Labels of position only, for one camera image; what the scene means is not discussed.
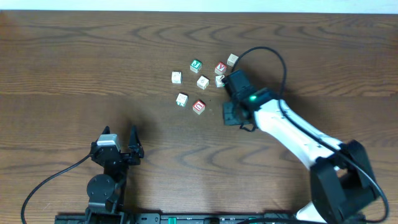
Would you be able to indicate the red letter U wooden block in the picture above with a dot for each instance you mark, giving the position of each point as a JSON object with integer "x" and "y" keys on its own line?
{"x": 198, "y": 107}

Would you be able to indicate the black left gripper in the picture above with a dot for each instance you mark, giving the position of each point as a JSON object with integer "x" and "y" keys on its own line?
{"x": 131, "y": 160}

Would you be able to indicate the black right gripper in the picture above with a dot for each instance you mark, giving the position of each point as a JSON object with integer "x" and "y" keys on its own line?
{"x": 229, "y": 118}

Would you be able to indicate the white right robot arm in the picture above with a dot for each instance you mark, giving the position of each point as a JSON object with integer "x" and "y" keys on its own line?
{"x": 342, "y": 181}

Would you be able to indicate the red letter A wooden block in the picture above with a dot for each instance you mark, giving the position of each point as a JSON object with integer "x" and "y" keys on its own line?
{"x": 220, "y": 68}

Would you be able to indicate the plain block left near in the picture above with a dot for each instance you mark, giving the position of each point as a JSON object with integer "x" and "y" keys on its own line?
{"x": 181, "y": 99}

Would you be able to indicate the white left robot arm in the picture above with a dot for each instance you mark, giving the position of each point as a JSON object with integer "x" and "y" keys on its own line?
{"x": 106, "y": 190}

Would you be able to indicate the dark green side wooden block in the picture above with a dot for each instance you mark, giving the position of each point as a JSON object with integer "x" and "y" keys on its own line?
{"x": 176, "y": 77}

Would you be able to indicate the green letter J wooden block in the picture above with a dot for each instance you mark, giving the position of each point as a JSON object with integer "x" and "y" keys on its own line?
{"x": 195, "y": 65}

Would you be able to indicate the plain pictured wooden block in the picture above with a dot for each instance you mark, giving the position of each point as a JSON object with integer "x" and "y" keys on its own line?
{"x": 219, "y": 81}

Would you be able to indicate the yellow framed wooden block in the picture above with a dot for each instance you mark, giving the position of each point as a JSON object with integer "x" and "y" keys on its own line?
{"x": 203, "y": 82}

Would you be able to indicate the red letter M wooden block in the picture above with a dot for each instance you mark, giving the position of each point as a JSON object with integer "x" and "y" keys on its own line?
{"x": 232, "y": 59}

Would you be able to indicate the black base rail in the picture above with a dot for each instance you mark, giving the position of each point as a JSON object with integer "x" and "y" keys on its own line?
{"x": 156, "y": 218}

